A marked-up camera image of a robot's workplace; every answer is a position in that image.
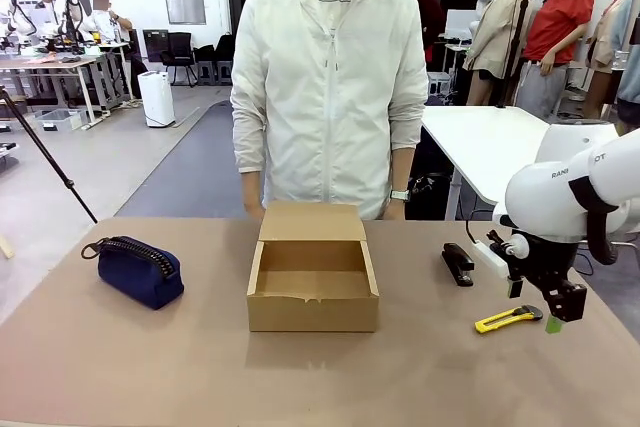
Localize black stand pole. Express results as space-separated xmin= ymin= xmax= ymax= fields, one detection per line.
xmin=497 ymin=0 xmax=534 ymax=109

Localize black tripod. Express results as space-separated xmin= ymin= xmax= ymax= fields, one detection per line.
xmin=0 ymin=86 xmax=99 ymax=225

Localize white air purifier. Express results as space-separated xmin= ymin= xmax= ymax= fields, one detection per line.
xmin=137 ymin=71 xmax=176 ymax=128

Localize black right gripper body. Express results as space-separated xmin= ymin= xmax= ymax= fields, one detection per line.
xmin=521 ymin=235 xmax=582 ymax=294

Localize brown cardboard box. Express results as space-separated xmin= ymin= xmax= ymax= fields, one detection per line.
xmin=246 ymin=200 xmax=380 ymax=333

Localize seated man white shirt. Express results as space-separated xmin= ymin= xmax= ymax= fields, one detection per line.
xmin=29 ymin=0 xmax=69 ymax=28
xmin=82 ymin=0 xmax=134 ymax=44

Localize black right arm hose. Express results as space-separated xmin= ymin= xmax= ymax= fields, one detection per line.
xmin=568 ymin=174 xmax=624 ymax=267

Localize navy blue zipper pouch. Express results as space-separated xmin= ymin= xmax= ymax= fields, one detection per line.
xmin=81 ymin=235 xmax=185 ymax=311

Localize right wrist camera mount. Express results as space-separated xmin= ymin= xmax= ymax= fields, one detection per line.
xmin=472 ymin=229 xmax=531 ymax=279

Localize mannequin with bucket hat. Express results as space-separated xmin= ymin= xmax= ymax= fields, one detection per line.
xmin=582 ymin=0 xmax=640 ymax=137

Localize mannequin in dark red top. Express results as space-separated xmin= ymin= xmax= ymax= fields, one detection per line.
xmin=399 ymin=0 xmax=447 ymax=73

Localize black office chair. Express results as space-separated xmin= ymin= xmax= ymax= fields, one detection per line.
xmin=161 ymin=31 xmax=199 ymax=87

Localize grey stool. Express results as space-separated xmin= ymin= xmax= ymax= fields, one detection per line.
xmin=197 ymin=34 xmax=236 ymax=86

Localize person's left forearm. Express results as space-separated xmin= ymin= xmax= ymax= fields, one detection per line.
xmin=389 ymin=146 xmax=414 ymax=193

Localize white side table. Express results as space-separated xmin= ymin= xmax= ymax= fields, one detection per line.
xmin=422 ymin=105 xmax=619 ymax=221

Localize person's right forearm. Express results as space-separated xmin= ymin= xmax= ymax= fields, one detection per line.
xmin=241 ymin=170 xmax=264 ymax=204

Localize mannequin in beige coat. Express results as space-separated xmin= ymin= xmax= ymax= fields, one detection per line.
xmin=462 ymin=0 xmax=534 ymax=106

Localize yellow utility knife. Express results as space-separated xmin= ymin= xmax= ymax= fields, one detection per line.
xmin=473 ymin=304 xmax=544 ymax=334

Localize clear plastic bin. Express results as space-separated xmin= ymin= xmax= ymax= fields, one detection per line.
xmin=33 ymin=108 xmax=84 ymax=132

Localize black floor cable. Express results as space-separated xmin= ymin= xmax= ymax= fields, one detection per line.
xmin=574 ymin=240 xmax=597 ymax=277

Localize person in white jacket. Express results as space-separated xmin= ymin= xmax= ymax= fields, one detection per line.
xmin=229 ymin=0 xmax=430 ymax=221

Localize person's left hand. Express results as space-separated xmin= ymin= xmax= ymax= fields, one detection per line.
xmin=382 ymin=199 xmax=407 ymax=222

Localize black stapler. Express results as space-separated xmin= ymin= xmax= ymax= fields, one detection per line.
xmin=440 ymin=241 xmax=475 ymax=288

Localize black bag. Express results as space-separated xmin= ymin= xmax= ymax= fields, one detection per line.
xmin=407 ymin=174 xmax=454 ymax=221

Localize figure in red t-shirt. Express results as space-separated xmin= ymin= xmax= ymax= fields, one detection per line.
xmin=517 ymin=0 xmax=596 ymax=121

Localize grey workshop desk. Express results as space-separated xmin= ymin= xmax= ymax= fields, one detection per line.
xmin=0 ymin=41 xmax=134 ymax=123

